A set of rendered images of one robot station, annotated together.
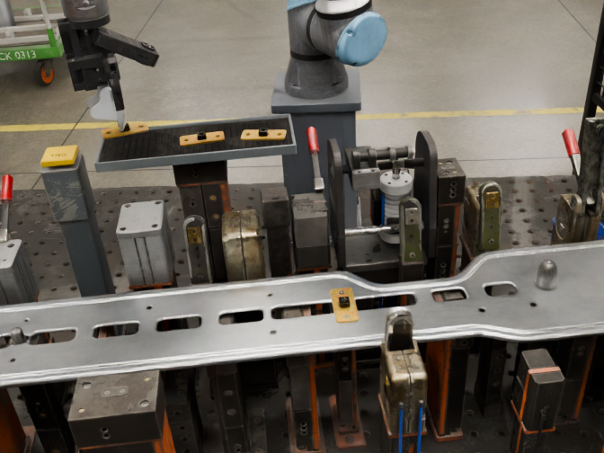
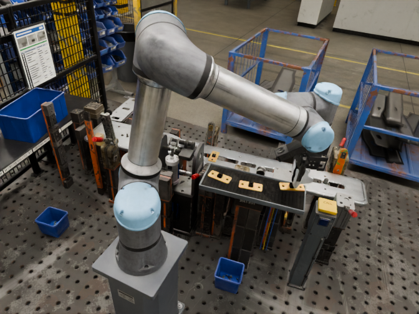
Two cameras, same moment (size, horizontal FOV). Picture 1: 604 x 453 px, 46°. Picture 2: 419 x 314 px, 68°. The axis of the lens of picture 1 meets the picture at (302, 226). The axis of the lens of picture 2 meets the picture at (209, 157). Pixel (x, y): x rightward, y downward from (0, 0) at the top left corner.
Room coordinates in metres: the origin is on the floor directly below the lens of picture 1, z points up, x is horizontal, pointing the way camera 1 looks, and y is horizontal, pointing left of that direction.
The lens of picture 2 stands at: (2.06, 0.28, 1.89)
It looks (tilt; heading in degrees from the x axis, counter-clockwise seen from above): 36 degrees down; 197
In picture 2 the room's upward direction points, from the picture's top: 5 degrees clockwise
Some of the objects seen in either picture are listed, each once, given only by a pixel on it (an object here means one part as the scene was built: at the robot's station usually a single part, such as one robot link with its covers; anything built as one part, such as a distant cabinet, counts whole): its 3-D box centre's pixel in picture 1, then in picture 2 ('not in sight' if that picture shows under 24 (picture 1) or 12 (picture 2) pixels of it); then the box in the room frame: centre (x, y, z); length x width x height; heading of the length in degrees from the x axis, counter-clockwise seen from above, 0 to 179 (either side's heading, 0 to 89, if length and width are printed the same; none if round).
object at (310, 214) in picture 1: (315, 285); (207, 201); (1.08, -0.02, 0.89); 0.13 x 0.11 x 0.38; 3
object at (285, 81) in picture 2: not in sight; (275, 85); (-1.43, -0.07, 0.47); 1.20 x 0.80 x 0.95; 174
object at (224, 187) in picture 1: (212, 241); (244, 230); (1.21, 0.19, 0.92); 0.10 x 0.08 x 0.45; 93
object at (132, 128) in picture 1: (124, 128); (292, 185); (1.20, 0.32, 1.20); 0.08 x 0.04 x 0.01; 108
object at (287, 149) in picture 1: (197, 141); (253, 187); (1.21, 0.19, 1.16); 0.37 x 0.14 x 0.02; 93
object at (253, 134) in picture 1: (263, 132); (219, 176); (1.21, 0.06, 1.17); 0.08 x 0.04 x 0.01; 82
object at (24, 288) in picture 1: (25, 329); (332, 230); (1.02, 0.54, 0.88); 0.11 x 0.10 x 0.36; 3
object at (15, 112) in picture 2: not in sight; (35, 113); (1.06, -0.95, 1.09); 0.30 x 0.17 x 0.13; 10
